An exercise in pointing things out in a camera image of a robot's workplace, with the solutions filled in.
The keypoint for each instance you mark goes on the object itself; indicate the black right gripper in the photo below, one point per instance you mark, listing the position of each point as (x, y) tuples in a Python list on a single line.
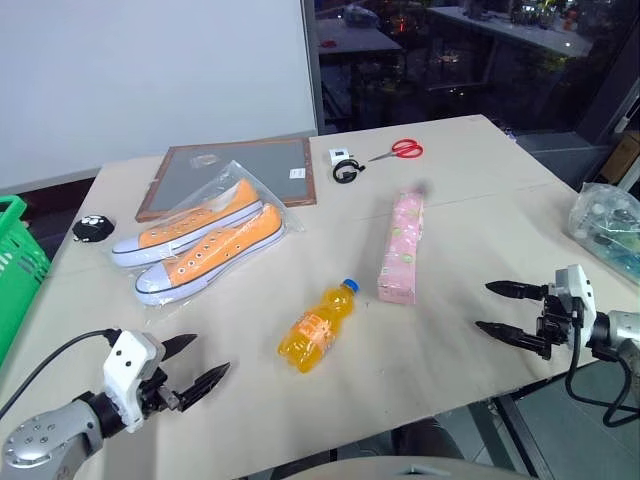
[(555, 322)]

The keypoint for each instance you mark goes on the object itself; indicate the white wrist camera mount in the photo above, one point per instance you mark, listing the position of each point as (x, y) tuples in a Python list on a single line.
[(127, 360), (575, 287)]

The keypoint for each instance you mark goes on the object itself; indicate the green plastic basket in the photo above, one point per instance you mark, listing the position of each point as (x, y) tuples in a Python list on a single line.
[(17, 270)]

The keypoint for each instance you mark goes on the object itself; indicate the orange juice bottle blue cap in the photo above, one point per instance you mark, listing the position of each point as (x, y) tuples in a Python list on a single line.
[(315, 330)]

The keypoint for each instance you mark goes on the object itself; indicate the brown framed grey board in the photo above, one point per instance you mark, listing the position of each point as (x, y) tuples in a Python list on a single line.
[(277, 167)]

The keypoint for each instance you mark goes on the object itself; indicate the brown cardboard box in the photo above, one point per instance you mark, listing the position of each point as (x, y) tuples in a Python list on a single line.
[(622, 160)]

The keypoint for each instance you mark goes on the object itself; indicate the white partition board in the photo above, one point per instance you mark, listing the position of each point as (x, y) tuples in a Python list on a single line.
[(150, 75)]

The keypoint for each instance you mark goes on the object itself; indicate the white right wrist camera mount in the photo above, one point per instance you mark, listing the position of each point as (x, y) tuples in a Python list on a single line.
[(575, 287)]

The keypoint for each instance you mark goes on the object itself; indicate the grey background table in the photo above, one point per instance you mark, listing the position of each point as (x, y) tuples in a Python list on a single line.
[(360, 40)]

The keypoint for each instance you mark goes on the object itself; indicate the black round plush pouch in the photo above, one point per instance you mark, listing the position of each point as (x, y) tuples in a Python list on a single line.
[(94, 228)]

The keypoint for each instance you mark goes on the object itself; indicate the pink patterned long box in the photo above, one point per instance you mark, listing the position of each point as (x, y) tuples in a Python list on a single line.
[(404, 245)]

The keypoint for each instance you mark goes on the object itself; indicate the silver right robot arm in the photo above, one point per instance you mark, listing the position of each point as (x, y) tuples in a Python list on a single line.
[(617, 332)]

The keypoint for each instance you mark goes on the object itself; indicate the dark metal table frame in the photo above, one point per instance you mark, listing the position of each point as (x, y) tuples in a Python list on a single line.
[(520, 440)]

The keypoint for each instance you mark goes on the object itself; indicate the orange canvas sneaker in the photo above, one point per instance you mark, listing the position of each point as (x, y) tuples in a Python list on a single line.
[(220, 252), (200, 222)]

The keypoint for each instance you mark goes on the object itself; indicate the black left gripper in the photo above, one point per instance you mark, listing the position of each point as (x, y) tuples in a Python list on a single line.
[(155, 390)]

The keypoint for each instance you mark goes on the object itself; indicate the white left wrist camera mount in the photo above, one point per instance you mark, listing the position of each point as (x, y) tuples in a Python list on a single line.
[(127, 360)]

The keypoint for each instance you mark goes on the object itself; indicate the long white background table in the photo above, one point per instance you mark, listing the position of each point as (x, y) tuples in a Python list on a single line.
[(520, 30)]

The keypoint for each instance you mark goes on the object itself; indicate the clear bag of small items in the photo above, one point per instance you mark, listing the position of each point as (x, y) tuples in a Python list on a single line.
[(607, 225)]

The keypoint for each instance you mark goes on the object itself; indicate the small white box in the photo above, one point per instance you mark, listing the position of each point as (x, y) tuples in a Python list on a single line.
[(338, 155)]

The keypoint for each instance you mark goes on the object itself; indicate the orange sneakers in bag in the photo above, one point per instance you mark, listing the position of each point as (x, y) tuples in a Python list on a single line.
[(227, 175)]

